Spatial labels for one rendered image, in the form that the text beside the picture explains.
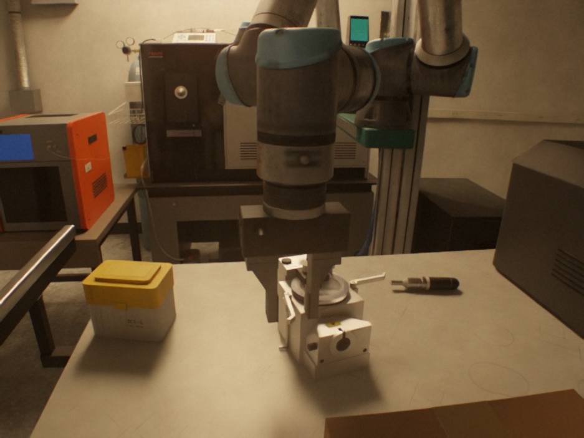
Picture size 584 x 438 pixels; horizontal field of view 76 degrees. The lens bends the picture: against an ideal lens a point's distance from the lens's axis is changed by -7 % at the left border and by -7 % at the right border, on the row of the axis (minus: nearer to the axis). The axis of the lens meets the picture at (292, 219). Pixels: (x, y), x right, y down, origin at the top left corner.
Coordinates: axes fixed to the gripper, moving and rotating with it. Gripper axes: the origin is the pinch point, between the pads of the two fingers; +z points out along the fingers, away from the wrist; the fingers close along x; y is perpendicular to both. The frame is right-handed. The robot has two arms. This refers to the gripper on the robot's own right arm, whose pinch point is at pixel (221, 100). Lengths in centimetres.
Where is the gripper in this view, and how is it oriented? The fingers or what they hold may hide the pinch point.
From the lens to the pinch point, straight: 173.1
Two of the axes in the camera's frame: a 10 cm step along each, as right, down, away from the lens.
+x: -2.3, -2.3, 9.5
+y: 8.9, 3.4, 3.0
